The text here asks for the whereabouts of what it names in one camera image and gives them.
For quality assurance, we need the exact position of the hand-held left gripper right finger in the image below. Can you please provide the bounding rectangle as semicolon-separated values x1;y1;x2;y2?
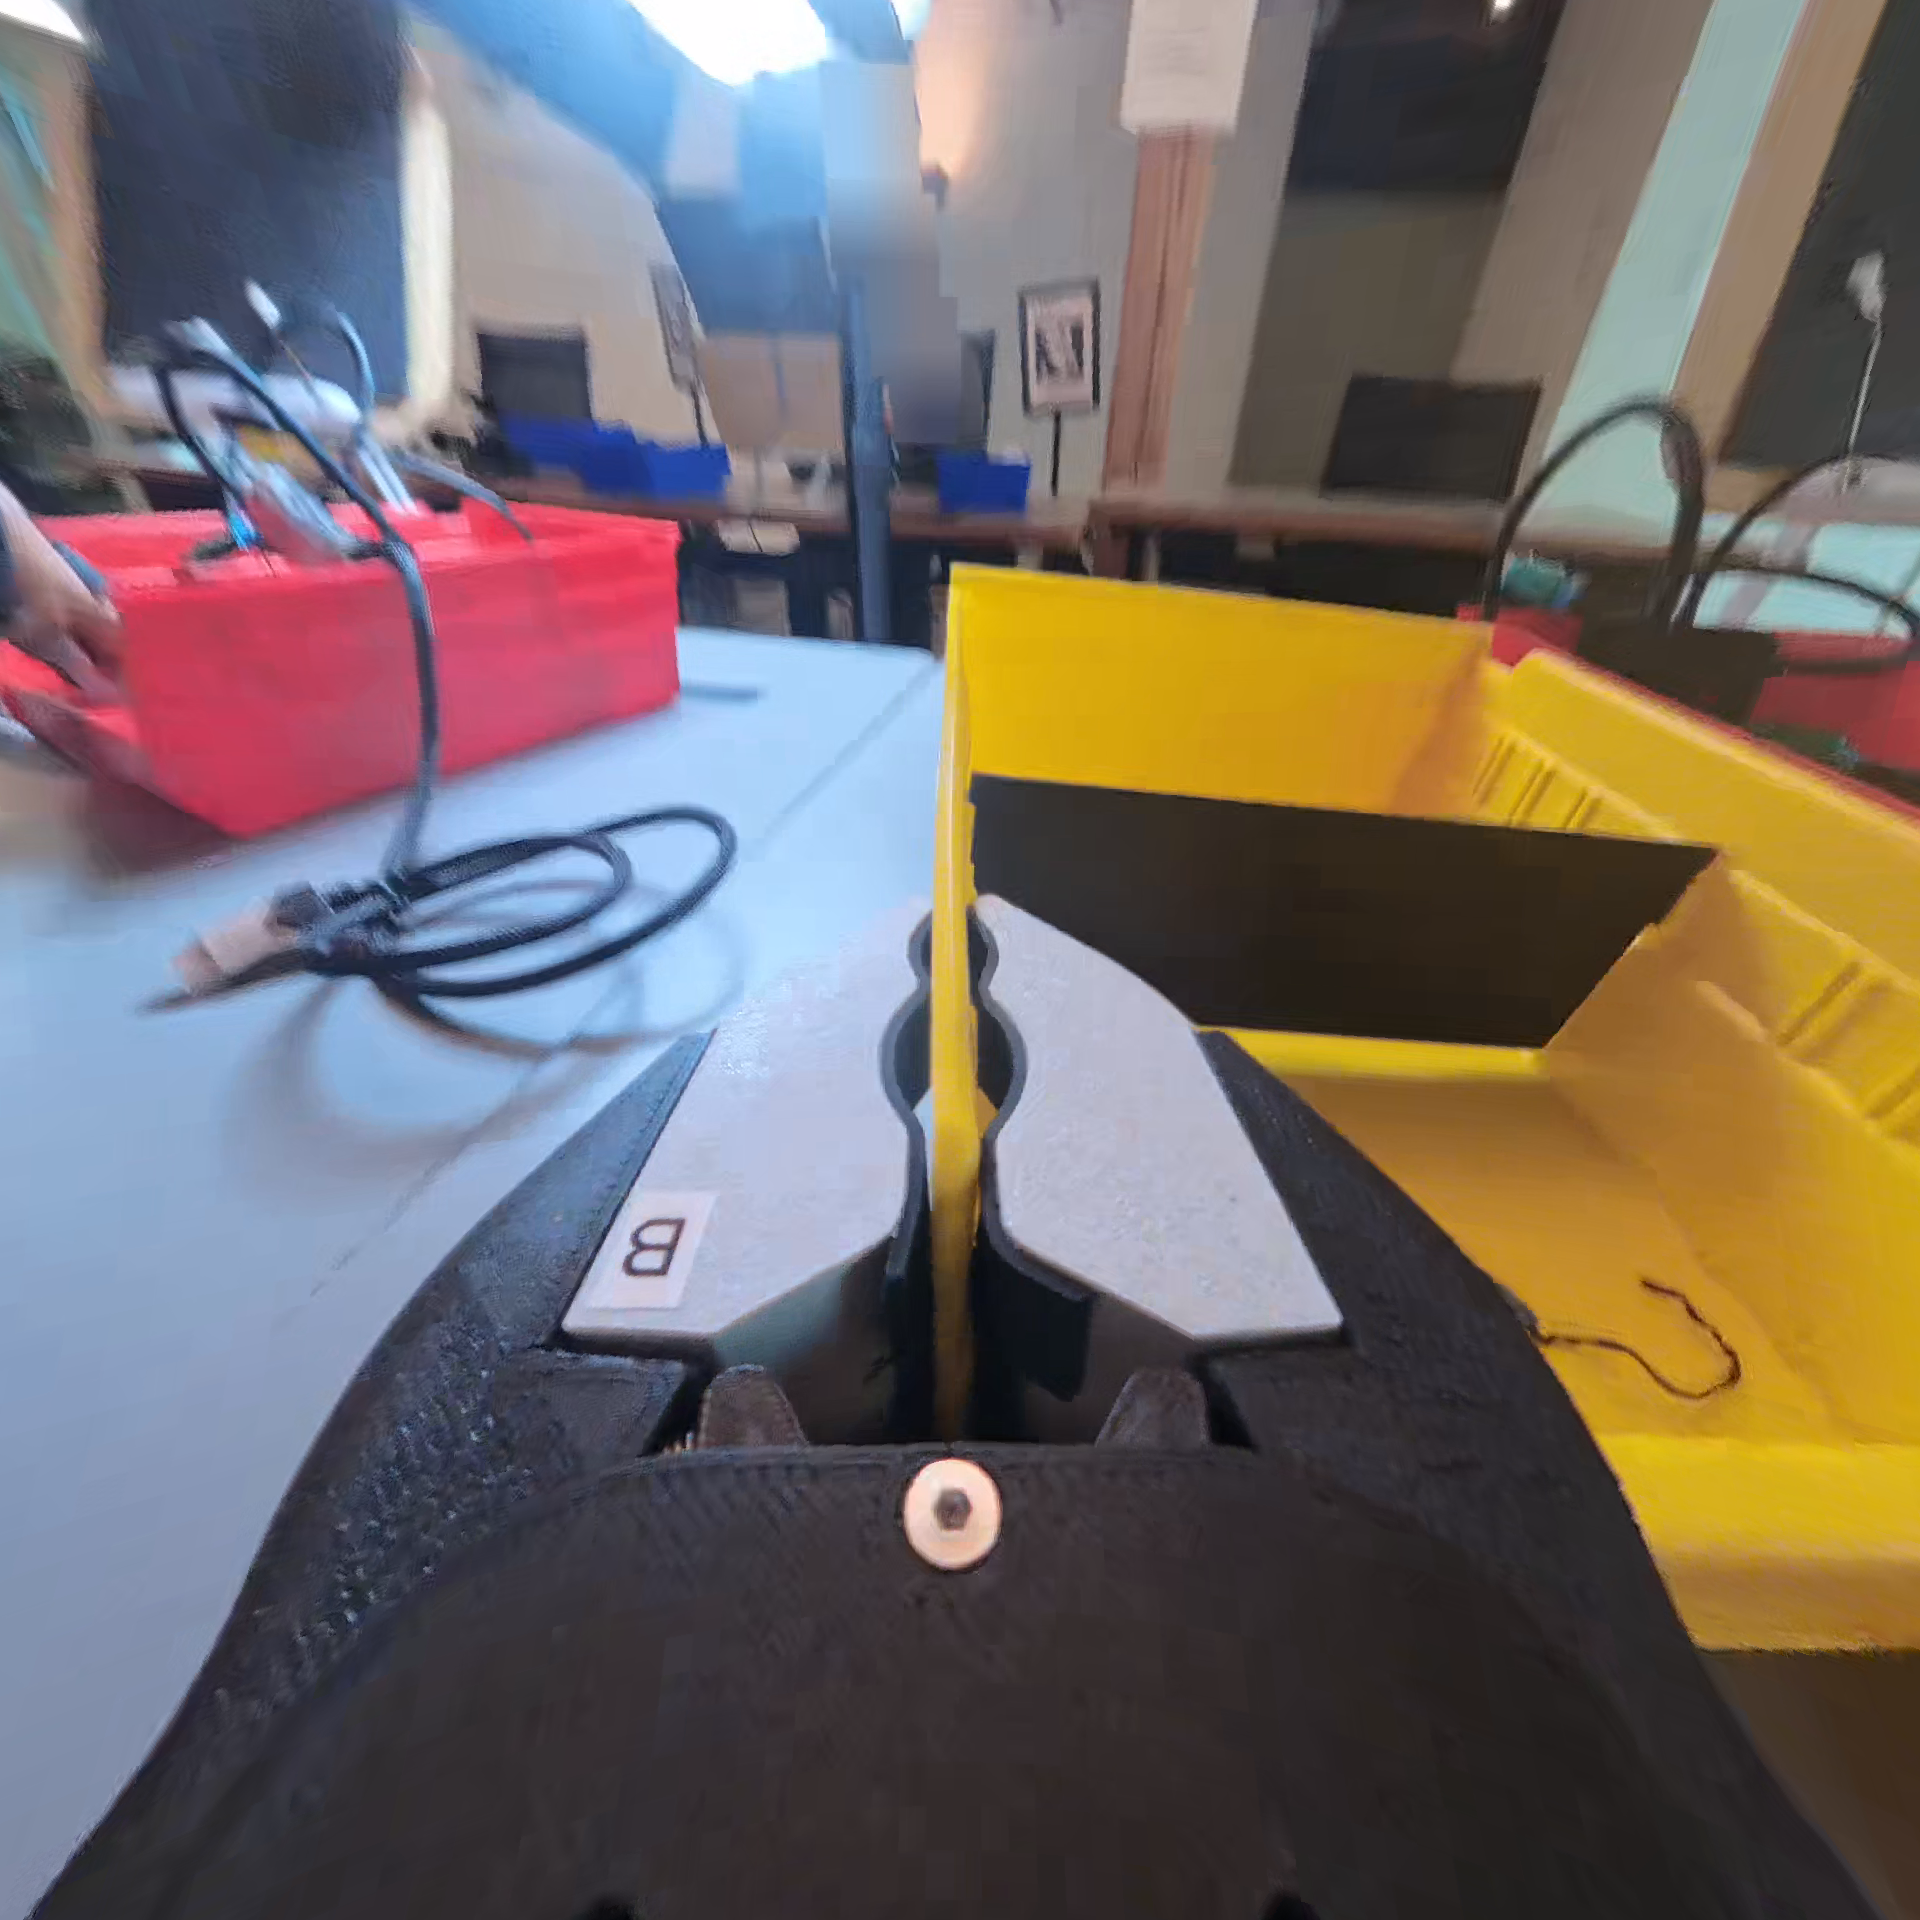
970;893;1346;1407

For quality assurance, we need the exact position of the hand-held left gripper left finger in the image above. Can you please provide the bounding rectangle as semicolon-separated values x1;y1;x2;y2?
561;903;936;1449

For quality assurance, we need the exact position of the yellow plastic bin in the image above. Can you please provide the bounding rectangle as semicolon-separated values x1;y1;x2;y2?
929;565;1920;1655

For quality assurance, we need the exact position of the black bin divider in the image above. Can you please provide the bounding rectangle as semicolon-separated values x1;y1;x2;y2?
967;774;1719;1049

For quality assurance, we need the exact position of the red plastic bin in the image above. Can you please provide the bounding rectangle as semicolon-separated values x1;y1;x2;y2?
1459;596;1920;774
0;499;683;838

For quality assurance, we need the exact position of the black pole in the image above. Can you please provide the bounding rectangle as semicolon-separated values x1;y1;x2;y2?
837;286;899;644

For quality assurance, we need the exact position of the black thread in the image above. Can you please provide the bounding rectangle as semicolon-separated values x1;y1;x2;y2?
1528;1275;1744;1404

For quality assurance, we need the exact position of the wooden desk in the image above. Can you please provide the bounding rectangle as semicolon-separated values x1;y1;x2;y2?
1088;487;1666;572
497;478;1088;554

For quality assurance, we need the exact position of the wide blue bin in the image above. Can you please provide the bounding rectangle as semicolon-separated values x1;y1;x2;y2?
499;415;733;500

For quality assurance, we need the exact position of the black monitor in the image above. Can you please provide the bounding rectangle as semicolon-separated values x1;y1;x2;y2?
479;329;594;425

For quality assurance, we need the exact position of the black board with wooden rim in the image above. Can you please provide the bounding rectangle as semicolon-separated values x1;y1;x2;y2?
1672;0;1920;474

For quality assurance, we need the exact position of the white paper sheet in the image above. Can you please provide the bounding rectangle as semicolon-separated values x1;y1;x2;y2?
1120;0;1262;138

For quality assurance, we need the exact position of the black coiled cable silver plug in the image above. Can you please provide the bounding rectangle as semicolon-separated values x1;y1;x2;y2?
143;322;742;1051

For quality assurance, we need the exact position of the framed wall picture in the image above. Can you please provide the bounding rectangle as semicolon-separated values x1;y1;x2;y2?
1018;278;1105;415

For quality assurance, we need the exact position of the wooden post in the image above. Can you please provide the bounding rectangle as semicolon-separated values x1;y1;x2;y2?
1106;133;1214;489

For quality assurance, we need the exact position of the black looped cable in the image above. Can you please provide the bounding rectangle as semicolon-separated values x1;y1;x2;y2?
1481;394;1713;641

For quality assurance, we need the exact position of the black cable with plug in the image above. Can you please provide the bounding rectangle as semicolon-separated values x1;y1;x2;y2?
1672;451;1920;646

